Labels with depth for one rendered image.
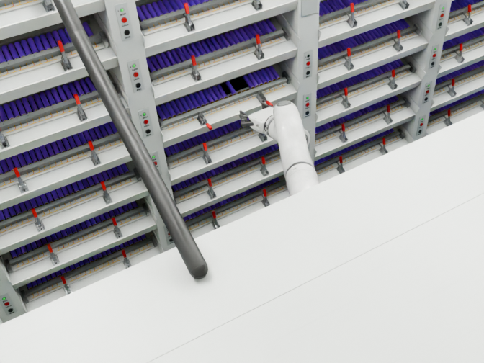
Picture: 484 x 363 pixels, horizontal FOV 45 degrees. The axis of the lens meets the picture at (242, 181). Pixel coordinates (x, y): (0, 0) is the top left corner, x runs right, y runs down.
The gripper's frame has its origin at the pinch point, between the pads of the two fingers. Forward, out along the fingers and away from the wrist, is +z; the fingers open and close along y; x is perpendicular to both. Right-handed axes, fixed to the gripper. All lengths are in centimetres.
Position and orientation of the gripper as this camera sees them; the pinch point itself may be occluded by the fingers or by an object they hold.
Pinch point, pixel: (253, 110)
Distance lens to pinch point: 210.0
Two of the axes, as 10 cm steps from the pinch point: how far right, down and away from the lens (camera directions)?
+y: 8.7, -3.7, 3.2
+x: -1.6, -8.4, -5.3
